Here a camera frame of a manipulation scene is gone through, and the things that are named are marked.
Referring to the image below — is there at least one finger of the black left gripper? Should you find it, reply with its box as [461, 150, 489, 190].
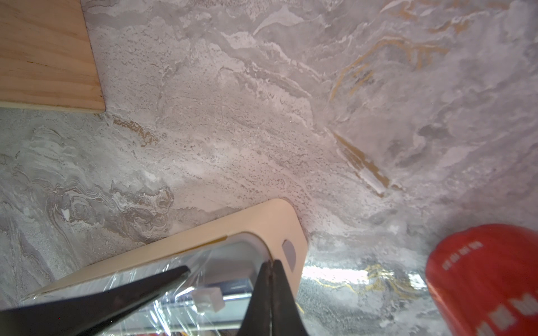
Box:
[1, 265, 191, 335]

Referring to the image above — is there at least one wooden two-tier shelf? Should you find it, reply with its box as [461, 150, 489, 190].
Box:
[1, 1, 106, 113]

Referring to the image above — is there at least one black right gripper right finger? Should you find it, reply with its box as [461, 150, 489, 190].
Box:
[272, 260, 308, 336]

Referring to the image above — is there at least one cream plastic wrap dispenser box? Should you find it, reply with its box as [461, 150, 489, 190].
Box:
[20, 198, 310, 336]

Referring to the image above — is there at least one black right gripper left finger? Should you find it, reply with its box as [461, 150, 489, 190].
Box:
[238, 262, 272, 336]

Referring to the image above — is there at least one red soda can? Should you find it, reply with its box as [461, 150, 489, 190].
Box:
[425, 224, 537, 335]

